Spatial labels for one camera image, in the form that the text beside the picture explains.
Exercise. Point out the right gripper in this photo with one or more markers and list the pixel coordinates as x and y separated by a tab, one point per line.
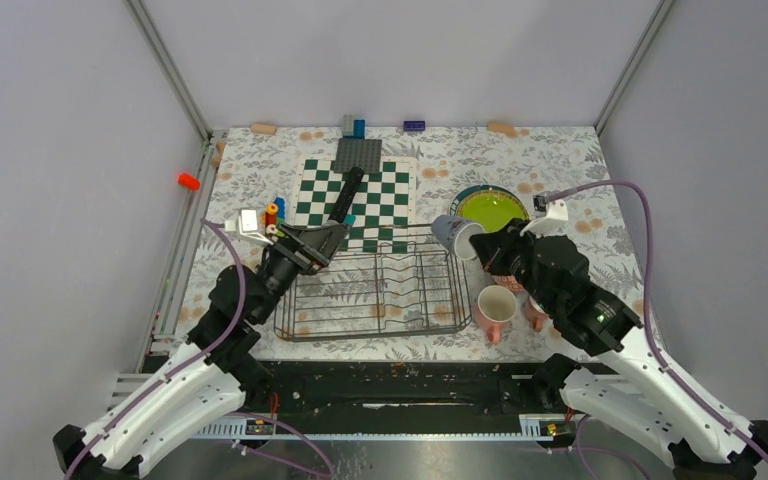
493	248

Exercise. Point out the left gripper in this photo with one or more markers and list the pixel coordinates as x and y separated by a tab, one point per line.
324	240

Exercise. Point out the blue white patterned bowl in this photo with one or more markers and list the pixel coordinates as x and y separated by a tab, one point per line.
508	282

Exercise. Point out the lime green plate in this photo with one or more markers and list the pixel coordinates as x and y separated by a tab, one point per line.
493	210

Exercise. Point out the grey blue mug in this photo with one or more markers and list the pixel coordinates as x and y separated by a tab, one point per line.
453	233

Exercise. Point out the large pink mug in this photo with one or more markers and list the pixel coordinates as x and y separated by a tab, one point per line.
494	309

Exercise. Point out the white plate green red rim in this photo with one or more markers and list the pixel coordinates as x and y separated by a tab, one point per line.
484	187

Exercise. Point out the small pink mug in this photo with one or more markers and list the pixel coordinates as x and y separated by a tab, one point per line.
535	315

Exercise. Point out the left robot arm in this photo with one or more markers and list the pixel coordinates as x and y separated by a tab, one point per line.
211	374

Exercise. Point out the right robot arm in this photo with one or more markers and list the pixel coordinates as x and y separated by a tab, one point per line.
678	421

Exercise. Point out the black microphone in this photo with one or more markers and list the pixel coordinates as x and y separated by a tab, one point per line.
342	205

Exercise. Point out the colourful toy block stack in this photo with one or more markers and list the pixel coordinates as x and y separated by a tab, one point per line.
272	217

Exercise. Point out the green white chessboard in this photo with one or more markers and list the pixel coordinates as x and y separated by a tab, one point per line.
383	205

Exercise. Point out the grey building baseplate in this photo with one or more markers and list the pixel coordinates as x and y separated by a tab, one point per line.
358	153

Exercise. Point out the right wooden cork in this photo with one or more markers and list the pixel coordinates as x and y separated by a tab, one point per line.
505	129

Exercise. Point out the wooden cork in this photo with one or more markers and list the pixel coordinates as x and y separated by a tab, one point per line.
505	129
263	129

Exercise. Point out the grey blue toy bricks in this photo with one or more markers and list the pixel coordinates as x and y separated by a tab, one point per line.
353	127

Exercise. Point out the left wooden cork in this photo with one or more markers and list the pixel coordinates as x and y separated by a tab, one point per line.
263	129

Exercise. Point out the purple toy brick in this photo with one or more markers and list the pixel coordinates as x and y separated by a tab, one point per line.
414	126

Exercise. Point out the orange cylinder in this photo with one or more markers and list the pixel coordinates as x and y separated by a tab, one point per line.
189	182

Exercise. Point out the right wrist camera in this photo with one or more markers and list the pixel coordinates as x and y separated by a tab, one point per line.
552	215

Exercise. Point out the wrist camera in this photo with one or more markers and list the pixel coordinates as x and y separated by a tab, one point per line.
245	225
552	215

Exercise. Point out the black wire dish rack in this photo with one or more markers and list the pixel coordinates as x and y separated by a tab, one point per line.
402	283

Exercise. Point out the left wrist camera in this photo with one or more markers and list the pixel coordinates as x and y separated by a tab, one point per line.
245	225

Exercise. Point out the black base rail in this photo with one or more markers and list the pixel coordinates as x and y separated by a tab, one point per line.
398	399

